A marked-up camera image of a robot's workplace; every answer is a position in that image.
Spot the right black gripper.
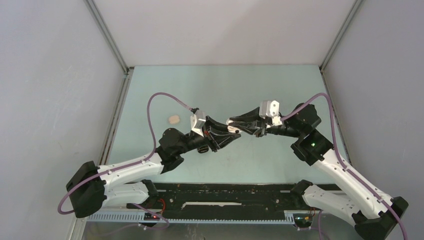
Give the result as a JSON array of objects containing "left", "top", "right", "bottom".
[{"left": 228, "top": 107, "right": 302, "bottom": 139}]

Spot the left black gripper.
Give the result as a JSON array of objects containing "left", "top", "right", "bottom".
[{"left": 176, "top": 115, "right": 240, "bottom": 155}]

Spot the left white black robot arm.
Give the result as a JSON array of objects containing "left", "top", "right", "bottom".
[{"left": 66, "top": 116, "right": 241, "bottom": 218}]

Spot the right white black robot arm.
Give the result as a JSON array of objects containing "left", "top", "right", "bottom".
[{"left": 227, "top": 101, "right": 409, "bottom": 240}]

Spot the black earbud charging case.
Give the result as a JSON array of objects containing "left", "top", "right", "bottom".
[{"left": 197, "top": 147, "right": 209, "bottom": 154}]

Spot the beige earbud charging case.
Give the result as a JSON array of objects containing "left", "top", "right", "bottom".
[{"left": 168, "top": 115, "right": 181, "bottom": 125}]

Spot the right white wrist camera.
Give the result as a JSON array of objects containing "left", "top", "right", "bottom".
[{"left": 258, "top": 100, "right": 283, "bottom": 128}]

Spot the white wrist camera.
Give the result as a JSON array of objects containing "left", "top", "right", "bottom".
[
  {"left": 258, "top": 100, "right": 283, "bottom": 128},
  {"left": 190, "top": 108, "right": 206, "bottom": 137}
]

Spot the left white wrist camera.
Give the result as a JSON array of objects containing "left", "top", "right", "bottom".
[{"left": 190, "top": 108, "right": 206, "bottom": 137}]

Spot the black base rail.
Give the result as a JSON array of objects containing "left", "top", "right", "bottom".
[{"left": 126, "top": 181, "right": 332, "bottom": 222}]

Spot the grey cable duct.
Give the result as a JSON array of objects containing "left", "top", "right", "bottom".
[{"left": 86, "top": 211, "right": 301, "bottom": 225}]

